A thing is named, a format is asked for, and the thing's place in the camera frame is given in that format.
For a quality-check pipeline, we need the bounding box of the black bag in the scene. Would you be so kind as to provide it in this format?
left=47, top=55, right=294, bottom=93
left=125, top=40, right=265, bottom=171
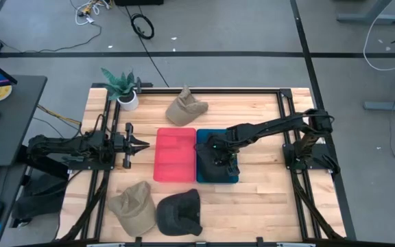
left=12, top=171, right=69, bottom=227

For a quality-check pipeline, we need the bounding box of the blue plastic tray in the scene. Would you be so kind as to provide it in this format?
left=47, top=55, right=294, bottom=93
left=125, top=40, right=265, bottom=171
left=195, top=128, right=240, bottom=184

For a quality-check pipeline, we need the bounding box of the thin black floor cable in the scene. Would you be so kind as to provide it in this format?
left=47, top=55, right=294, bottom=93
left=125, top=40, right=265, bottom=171
left=0, top=22, right=102, bottom=54

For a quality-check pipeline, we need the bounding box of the green plant in white pot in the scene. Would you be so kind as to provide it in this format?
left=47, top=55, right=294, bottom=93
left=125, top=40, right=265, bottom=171
left=101, top=67, right=140, bottom=112

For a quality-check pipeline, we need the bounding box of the white and yellow cable bundle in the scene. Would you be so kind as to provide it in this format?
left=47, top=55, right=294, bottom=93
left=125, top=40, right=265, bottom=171
left=69, top=0, right=111, bottom=25

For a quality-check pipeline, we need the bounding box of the coiled black cable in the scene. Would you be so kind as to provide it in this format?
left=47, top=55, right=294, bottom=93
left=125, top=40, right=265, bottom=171
left=130, top=12, right=156, bottom=40

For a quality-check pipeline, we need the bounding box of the black aluminium table frame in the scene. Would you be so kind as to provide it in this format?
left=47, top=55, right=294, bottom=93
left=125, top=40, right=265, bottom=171
left=56, top=82, right=348, bottom=247

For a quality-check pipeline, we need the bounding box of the grey table foot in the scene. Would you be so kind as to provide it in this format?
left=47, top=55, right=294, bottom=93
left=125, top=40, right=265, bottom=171
left=337, top=0, right=395, bottom=25
left=363, top=100, right=395, bottom=112

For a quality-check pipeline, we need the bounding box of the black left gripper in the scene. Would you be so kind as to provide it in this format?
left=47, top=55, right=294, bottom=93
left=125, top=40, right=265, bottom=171
left=111, top=122, right=150, bottom=169

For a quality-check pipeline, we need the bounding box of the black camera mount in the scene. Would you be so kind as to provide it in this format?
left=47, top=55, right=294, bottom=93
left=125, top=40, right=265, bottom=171
left=134, top=77, right=154, bottom=94

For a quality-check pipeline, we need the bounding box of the tan baseball cap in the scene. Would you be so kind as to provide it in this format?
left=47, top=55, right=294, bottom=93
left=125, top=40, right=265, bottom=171
left=107, top=180, right=157, bottom=237
left=165, top=86, right=209, bottom=127

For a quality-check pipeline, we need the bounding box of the black box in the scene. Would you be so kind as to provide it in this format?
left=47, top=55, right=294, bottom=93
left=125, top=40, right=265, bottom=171
left=114, top=0, right=165, bottom=6

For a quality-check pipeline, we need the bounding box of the red plastic tray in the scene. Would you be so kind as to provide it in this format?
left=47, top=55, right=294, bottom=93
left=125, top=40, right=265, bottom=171
left=153, top=127, right=198, bottom=183

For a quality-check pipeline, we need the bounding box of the black lower desk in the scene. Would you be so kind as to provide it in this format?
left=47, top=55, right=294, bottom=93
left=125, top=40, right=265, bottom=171
left=0, top=163, right=27, bottom=247

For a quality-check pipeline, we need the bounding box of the black desk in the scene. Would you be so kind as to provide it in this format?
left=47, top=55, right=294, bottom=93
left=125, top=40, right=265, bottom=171
left=0, top=163, right=27, bottom=247
left=0, top=74, right=47, bottom=167

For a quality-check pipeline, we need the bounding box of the long white cable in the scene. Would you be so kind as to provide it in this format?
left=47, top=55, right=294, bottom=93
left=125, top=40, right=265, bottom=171
left=363, top=0, right=395, bottom=72

